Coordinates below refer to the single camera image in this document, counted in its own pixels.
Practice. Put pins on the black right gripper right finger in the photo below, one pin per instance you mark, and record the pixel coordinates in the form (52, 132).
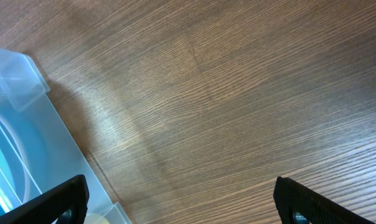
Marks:
(296, 203)

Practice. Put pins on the dark blue bowl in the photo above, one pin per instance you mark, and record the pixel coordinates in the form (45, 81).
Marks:
(17, 185)

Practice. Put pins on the clear plastic storage container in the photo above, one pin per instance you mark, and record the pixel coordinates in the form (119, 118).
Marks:
(53, 155)

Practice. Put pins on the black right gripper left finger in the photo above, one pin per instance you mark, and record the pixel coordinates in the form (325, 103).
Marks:
(66, 203)

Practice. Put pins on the yellow plastic cup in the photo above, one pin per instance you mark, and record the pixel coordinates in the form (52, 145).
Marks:
(93, 218)

